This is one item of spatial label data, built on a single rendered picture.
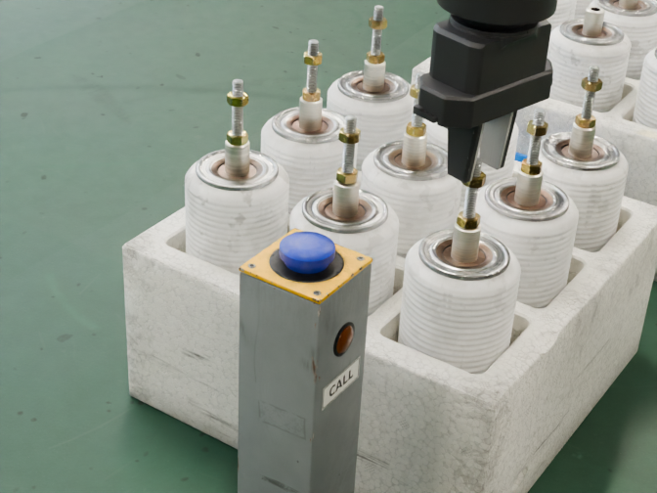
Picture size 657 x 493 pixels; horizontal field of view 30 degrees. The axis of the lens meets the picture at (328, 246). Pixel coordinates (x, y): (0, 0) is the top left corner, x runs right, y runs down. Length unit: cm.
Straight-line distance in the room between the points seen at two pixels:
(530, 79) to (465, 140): 7
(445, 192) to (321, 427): 31
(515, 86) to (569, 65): 55
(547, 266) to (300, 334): 31
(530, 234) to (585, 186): 12
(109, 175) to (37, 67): 37
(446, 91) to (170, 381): 45
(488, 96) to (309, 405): 26
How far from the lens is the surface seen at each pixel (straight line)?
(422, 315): 101
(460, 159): 96
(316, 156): 118
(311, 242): 87
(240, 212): 110
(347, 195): 105
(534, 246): 109
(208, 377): 116
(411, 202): 113
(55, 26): 213
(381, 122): 127
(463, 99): 90
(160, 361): 120
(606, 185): 119
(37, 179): 165
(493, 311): 100
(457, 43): 90
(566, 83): 149
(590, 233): 121
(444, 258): 101
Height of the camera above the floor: 79
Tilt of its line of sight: 32 degrees down
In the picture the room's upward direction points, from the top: 3 degrees clockwise
